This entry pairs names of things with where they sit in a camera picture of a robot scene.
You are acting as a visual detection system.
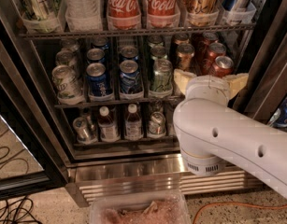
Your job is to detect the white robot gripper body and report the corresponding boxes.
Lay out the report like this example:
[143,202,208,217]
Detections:
[184,75,232,107]

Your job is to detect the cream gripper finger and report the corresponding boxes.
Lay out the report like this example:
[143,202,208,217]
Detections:
[174,69,196,95]
[222,73,249,98]

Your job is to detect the red coke can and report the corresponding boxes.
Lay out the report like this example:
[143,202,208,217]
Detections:
[208,56,234,77]
[196,32,219,63]
[200,42,226,75]

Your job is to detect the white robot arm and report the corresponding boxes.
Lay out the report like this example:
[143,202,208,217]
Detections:
[173,69,287,199]

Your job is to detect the front green can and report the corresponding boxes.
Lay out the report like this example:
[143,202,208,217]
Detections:
[150,59,172,92]

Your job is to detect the front gold brown can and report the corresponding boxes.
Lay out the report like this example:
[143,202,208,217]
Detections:
[176,43,194,71]

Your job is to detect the gold brown can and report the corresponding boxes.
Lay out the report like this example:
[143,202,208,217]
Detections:
[176,43,194,71]
[169,34,190,63]

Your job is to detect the middle green can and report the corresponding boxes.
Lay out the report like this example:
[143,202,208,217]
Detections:
[150,45,167,65]

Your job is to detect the rear gold brown can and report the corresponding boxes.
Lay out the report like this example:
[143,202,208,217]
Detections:
[169,34,190,63]

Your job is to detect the rear green can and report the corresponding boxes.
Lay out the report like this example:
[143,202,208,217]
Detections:
[147,35,164,49]

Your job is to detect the silver green can bottom shelf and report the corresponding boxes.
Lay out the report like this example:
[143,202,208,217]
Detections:
[148,112,165,135]

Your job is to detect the front blue pepsi can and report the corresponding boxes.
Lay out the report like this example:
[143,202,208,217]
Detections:
[120,60,142,94]

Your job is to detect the blue pepsi can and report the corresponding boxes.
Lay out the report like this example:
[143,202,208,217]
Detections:
[120,46,138,62]
[120,60,142,94]

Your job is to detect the blue can behind right door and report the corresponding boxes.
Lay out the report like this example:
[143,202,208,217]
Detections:
[270,100,287,128]

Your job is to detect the rear blue pepsi can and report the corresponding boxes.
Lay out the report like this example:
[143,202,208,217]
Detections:
[120,46,138,62]

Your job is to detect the right tall coca-cola can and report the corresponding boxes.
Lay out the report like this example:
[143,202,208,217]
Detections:
[143,0,179,17]

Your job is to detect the tall coca-cola can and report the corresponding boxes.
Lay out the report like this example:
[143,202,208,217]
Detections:
[143,0,179,17]
[108,0,139,18]

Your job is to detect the front dark blue can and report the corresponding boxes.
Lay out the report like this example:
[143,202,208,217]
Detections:
[86,63,112,97]

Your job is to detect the dark blue can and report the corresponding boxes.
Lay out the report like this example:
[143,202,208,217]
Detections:
[92,36,109,50]
[86,49,106,63]
[86,63,112,97]

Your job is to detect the stainless steel fridge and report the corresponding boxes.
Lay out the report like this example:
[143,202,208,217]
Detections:
[0,0,287,206]

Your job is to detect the rear dark blue can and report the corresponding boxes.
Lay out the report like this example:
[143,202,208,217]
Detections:
[92,36,109,50]

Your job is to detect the middle dark blue can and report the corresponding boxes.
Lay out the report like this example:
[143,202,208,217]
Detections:
[86,49,106,63]

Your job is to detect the left tall coca-cola can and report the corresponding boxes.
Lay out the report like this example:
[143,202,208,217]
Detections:
[108,0,139,18]

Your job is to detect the front white 7up can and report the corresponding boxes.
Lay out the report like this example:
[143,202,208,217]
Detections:
[52,65,82,99]

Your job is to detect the white 7up can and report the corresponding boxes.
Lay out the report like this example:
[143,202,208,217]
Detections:
[60,39,79,54]
[55,49,79,77]
[52,65,82,99]

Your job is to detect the middle white 7up can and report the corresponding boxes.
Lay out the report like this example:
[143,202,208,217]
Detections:
[55,49,79,77]

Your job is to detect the rear white 7up can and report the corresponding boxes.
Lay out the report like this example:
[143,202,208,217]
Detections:
[60,39,79,54]

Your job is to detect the clear water bottle top shelf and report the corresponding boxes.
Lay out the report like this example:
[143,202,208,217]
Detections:
[65,0,98,19]

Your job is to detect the tall green white can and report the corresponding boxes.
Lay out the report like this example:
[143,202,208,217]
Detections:
[20,0,62,21]

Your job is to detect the open glass fridge door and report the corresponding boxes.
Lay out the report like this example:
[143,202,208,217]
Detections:
[0,82,67,201]

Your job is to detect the right brown tea bottle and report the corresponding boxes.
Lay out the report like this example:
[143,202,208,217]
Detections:
[125,104,143,141]

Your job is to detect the brown tea bottle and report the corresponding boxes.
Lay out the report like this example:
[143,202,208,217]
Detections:
[125,104,143,141]
[98,106,120,142]

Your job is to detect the left brown tea bottle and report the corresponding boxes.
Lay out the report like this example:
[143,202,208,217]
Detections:
[98,106,120,142]

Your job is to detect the clear plastic bin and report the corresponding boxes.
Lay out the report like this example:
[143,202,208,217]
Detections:
[89,189,191,224]

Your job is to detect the orange extension cable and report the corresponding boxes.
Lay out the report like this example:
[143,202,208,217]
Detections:
[192,201,287,224]

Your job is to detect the black cables on floor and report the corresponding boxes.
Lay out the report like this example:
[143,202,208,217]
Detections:
[0,195,44,224]

